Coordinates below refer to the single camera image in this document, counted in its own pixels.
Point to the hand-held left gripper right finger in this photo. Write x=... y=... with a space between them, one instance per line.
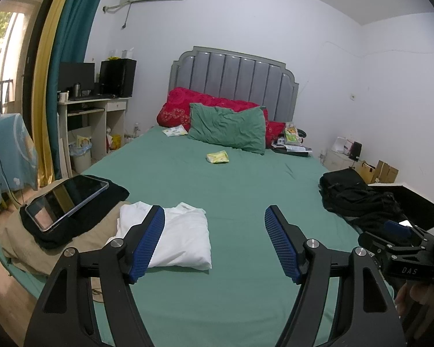
x=280 y=242

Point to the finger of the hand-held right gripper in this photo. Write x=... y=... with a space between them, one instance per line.
x=372 y=244
x=399 y=229

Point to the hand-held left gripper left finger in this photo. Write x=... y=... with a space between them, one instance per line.
x=150 y=242

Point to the white shirt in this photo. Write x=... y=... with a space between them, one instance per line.
x=188 y=238

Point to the person's right hand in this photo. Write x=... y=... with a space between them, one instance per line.
x=416 y=292

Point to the black backpack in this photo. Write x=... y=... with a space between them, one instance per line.
x=350 y=191

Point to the black folded cloth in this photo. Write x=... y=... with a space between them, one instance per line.
x=105 y=206

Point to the bed with green sheet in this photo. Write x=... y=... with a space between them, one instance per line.
x=238 y=188

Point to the pile of books and papers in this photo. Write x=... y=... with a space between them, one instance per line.
x=293 y=150

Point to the tablet in clear case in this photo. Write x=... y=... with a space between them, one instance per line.
x=65 y=198

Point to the white bedside box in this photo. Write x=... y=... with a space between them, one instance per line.
x=338 y=150

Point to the yellow tissue packet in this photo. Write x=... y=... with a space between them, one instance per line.
x=217 y=157

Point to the white trash bin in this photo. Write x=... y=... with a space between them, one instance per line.
x=81 y=162

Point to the yellow green snack bag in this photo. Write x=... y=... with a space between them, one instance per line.
x=291 y=133

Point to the white paper leaflet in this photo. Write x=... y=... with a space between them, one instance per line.
x=175 y=131

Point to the green pillow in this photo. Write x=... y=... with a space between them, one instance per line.
x=228 y=126

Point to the beige folded cloth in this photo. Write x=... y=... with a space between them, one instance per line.
x=21 y=256

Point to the white desk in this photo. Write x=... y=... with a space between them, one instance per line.
x=114 y=105

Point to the red patterned pillow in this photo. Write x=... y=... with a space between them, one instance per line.
x=188 y=103

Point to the black keyboard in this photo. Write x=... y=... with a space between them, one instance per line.
x=92 y=97

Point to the black computer tower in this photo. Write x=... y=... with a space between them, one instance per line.
x=117 y=77

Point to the white mug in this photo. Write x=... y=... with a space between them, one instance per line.
x=63 y=97

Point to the blue printed cloth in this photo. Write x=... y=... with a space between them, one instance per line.
x=7 y=151

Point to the dark thermos bottle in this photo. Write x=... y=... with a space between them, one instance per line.
x=76 y=89

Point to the grey padded headboard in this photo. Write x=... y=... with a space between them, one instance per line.
x=231 y=76

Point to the black monitor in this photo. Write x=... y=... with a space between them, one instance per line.
x=76 y=74

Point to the white tissue box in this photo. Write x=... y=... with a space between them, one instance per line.
x=127 y=53

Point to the yellow curtain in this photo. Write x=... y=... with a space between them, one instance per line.
x=47 y=79

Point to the teal curtain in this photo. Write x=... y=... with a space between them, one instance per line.
x=76 y=25

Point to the window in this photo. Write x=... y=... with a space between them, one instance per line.
x=7 y=43

